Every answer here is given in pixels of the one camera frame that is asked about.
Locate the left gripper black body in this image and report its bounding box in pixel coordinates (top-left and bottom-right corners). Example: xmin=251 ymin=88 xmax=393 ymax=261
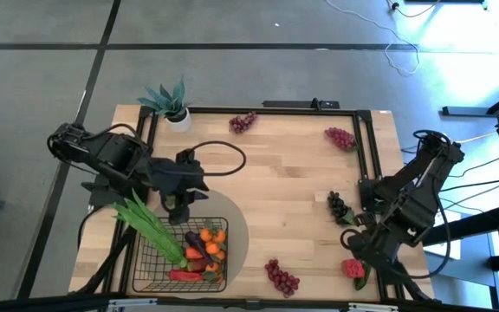
xmin=150 ymin=149 xmax=210 ymax=207

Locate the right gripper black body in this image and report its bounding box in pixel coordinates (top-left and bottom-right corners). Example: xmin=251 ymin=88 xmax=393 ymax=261
xmin=347 ymin=211 xmax=400 ymax=272

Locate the green leafy vegetable toy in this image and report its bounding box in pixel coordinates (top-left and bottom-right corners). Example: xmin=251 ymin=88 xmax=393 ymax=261
xmin=109 ymin=188 xmax=189 ymax=269

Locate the dark purple eggplant toy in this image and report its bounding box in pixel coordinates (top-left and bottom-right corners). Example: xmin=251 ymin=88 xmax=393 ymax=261
xmin=183 ymin=231 xmax=212 ymax=266

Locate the black grape bunch toy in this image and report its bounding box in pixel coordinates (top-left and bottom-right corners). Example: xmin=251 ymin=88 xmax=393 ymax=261
xmin=327 ymin=190 xmax=355 ymax=227

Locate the red and green pepper toy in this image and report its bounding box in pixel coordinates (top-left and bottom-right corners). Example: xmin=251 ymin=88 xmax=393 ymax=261
xmin=187 ymin=258 xmax=210 ymax=273

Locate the red chili pepper toy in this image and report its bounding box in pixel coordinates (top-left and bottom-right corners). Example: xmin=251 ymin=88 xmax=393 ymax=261
xmin=168 ymin=268 xmax=206 ymax=283

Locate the red grape bunch toy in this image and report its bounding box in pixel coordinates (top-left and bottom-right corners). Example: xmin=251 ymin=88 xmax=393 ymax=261
xmin=264 ymin=258 xmax=301 ymax=299
xmin=323 ymin=127 xmax=358 ymax=152

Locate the round grey placemat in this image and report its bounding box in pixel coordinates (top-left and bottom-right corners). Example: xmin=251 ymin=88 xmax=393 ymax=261
xmin=153 ymin=186 xmax=250 ymax=289

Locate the artificial plant in white pot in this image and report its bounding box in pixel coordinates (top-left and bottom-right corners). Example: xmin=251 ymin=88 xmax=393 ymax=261
xmin=137 ymin=77 xmax=192 ymax=133

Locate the purple grape bunch toy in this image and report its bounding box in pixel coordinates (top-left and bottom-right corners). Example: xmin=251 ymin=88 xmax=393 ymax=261
xmin=228 ymin=110 xmax=258 ymax=134

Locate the black beam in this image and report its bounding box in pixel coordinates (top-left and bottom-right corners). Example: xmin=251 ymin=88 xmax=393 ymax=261
xmin=420 ymin=203 xmax=499 ymax=248

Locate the black mounting bar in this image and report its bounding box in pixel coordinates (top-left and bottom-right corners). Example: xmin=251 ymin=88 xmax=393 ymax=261
xmin=262 ymin=98 xmax=341 ymax=110

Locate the black stand foot bar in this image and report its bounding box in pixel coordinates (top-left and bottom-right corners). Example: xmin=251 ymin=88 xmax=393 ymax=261
xmin=441 ymin=105 xmax=499 ymax=118

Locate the black wire basket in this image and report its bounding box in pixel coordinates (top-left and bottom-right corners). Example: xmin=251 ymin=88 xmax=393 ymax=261
xmin=131 ymin=215 xmax=230 ymax=294

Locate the black aluminium table frame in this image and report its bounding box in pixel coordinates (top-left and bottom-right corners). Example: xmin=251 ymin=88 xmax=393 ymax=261
xmin=69 ymin=106 xmax=444 ymax=312

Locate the white floor cable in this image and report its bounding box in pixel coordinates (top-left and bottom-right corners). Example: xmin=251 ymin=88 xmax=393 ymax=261
xmin=325 ymin=0 xmax=422 ymax=77

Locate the white cable with black plug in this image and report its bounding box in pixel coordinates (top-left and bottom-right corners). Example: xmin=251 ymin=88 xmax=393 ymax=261
xmin=386 ymin=0 xmax=442 ymax=19

